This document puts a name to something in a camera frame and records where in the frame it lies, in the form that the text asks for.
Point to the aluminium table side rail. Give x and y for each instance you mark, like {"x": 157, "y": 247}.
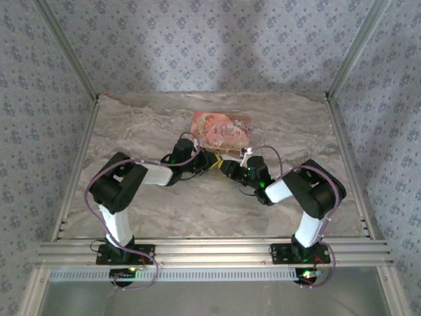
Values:
{"x": 347, "y": 154}
{"x": 82, "y": 154}

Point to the aluminium mounting rail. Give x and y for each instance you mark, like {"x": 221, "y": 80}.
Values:
{"x": 210, "y": 251}

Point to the controller board with green light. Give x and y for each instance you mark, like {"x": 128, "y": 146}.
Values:
{"x": 123, "y": 274}
{"x": 307, "y": 274}

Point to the grey metal panel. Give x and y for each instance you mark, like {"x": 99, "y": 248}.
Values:
{"x": 210, "y": 299}

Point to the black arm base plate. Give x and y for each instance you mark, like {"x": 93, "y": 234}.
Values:
{"x": 279, "y": 254}
{"x": 144, "y": 254}

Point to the pink storybook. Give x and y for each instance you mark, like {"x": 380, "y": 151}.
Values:
{"x": 223, "y": 130}

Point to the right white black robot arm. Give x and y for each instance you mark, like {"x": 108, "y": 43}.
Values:
{"x": 309, "y": 230}

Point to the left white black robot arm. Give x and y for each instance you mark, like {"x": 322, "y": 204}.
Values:
{"x": 119, "y": 227}

